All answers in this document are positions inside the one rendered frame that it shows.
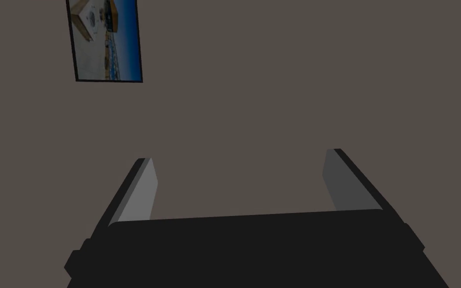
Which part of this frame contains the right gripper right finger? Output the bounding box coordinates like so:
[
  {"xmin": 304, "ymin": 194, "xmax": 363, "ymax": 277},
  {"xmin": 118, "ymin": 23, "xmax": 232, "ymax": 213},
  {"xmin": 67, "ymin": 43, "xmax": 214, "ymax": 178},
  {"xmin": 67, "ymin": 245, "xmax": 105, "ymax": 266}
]
[{"xmin": 322, "ymin": 148, "xmax": 395, "ymax": 219}]

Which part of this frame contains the black framed wall picture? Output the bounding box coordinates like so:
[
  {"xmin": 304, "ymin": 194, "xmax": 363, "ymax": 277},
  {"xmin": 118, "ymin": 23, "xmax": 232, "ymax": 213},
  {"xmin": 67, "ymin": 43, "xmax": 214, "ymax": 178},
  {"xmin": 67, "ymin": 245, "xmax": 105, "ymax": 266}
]
[{"xmin": 65, "ymin": 0, "xmax": 144, "ymax": 84}]

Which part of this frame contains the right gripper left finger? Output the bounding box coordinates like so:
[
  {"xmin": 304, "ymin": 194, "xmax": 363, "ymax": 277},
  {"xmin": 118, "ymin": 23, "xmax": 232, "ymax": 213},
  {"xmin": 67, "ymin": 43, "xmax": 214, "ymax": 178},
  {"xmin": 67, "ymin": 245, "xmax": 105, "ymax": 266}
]
[{"xmin": 99, "ymin": 157, "xmax": 159, "ymax": 230}]

